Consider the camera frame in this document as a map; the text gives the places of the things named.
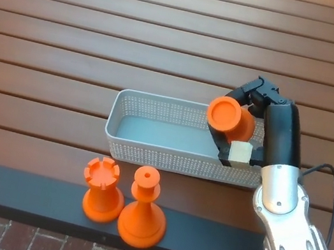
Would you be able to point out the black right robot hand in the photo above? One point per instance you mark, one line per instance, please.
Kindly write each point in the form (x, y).
(281, 135)

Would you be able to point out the orange cup-top chess piece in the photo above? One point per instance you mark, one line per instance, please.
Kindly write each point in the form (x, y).
(225, 114)

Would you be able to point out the white perforated plastic basket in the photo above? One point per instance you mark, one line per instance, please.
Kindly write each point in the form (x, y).
(148, 155)

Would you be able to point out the orange slender chess piece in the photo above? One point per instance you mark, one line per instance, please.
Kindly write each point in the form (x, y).
(140, 219)

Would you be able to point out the orange rook chess piece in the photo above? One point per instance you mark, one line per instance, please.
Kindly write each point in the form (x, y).
(102, 199)

